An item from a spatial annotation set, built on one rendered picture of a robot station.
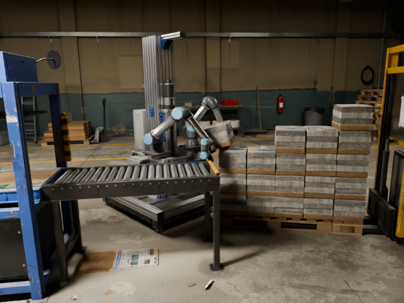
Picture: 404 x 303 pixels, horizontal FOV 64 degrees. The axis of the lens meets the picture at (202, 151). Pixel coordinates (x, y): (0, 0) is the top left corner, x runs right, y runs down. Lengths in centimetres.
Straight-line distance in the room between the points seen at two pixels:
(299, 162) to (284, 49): 745
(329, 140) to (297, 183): 52
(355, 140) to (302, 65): 750
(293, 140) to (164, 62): 160
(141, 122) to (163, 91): 46
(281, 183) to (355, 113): 96
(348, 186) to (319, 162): 37
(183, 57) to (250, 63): 206
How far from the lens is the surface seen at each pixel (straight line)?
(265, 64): 1030
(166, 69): 366
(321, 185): 344
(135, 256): 310
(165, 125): 317
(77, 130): 900
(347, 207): 356
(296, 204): 347
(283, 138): 329
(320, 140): 333
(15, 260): 282
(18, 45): 1050
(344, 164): 342
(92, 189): 257
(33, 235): 259
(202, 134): 318
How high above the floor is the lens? 152
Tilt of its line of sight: 12 degrees down
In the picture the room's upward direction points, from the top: 1 degrees counter-clockwise
